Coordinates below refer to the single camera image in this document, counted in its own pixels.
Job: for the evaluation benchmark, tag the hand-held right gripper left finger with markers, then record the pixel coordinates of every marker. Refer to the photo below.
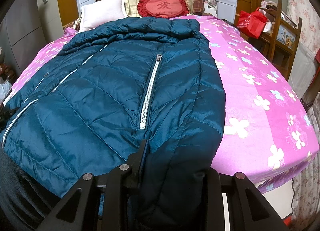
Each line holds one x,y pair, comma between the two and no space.
141,156

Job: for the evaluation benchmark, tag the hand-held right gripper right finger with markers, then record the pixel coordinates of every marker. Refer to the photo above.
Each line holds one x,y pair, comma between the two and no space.
215,193

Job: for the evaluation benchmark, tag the teal puffer jacket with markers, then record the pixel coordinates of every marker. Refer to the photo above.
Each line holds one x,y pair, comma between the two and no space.
100,91

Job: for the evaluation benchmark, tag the floral lace bed skirt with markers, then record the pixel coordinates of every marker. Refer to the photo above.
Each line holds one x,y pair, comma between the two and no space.
307,191

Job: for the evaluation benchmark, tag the pink floral bedsheet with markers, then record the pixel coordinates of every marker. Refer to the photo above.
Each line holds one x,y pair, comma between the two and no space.
262,96

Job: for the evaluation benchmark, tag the person's dark trousers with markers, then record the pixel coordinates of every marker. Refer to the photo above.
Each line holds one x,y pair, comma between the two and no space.
22,191

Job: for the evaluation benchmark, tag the pale pink pillow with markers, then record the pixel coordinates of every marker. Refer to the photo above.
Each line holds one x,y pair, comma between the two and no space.
100,16

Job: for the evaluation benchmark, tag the red heart cushion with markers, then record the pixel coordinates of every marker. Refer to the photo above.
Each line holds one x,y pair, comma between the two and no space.
162,7

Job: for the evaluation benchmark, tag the red shopping bag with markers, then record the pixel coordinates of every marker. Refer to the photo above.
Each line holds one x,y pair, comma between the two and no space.
251,23

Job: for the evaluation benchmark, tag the grey wardrobe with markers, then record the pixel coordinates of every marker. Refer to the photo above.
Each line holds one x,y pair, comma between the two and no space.
22,28

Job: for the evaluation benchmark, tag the wooden chair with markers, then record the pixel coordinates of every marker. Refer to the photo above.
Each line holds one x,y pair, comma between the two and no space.
296,36

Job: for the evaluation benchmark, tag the white floral curtain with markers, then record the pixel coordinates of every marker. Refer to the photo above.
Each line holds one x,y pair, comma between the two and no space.
306,13

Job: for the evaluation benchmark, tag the wall poster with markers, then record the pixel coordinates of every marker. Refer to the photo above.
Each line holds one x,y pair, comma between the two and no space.
209,6

